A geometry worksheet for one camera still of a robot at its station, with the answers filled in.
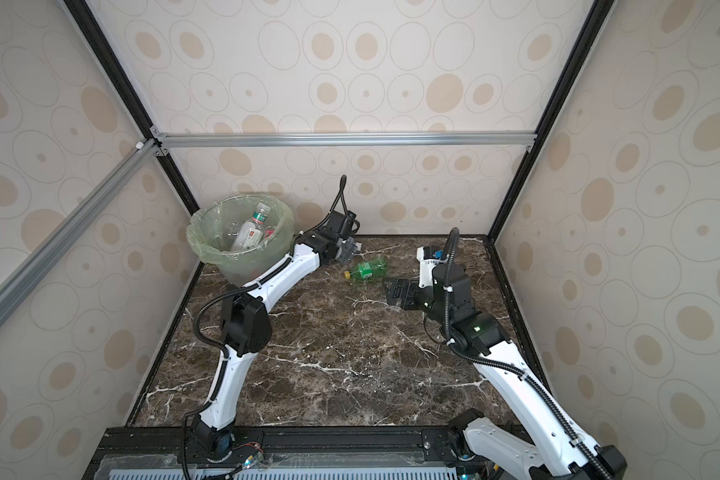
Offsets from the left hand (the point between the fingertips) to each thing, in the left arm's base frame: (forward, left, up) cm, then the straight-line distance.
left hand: (342, 234), depth 94 cm
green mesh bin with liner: (+1, +40, +3) cm, 40 cm away
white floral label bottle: (-1, +28, +3) cm, 28 cm away
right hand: (-24, -16, +10) cm, 31 cm away
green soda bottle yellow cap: (-1, -10, -18) cm, 21 cm away
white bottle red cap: (0, +23, 0) cm, 23 cm away
